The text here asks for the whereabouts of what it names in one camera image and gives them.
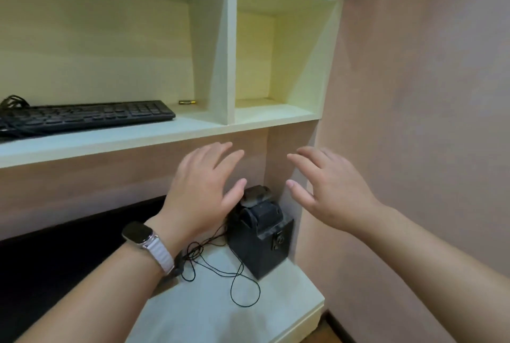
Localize person's right hand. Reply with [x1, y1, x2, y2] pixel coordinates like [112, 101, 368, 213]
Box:
[286, 146, 384, 233]

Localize black computer keyboard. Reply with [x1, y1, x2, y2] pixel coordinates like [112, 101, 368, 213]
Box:
[0, 100, 176, 139]

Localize smartwatch with pink band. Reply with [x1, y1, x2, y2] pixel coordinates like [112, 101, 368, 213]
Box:
[121, 221, 176, 276]

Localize black keyboard cable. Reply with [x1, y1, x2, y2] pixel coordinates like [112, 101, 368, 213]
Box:
[0, 95, 30, 113]

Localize person's left hand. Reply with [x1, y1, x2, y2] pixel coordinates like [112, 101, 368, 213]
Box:
[153, 141, 248, 250]

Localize thin black cable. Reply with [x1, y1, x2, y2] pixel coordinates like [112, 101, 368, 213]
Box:
[175, 224, 261, 308]

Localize person's left forearm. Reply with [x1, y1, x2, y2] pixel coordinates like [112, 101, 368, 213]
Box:
[16, 235, 182, 343]

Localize black computer monitor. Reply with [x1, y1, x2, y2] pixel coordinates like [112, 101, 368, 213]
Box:
[0, 195, 180, 343]

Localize person's right forearm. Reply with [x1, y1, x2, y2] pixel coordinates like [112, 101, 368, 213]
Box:
[356, 203, 510, 343]

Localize black speaker box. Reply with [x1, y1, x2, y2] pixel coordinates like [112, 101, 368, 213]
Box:
[227, 199, 295, 280]

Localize cream wooden shelf unit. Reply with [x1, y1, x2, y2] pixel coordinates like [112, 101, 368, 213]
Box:
[0, 0, 343, 169]

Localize black webcam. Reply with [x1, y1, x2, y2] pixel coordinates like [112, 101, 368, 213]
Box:
[238, 185, 273, 212]

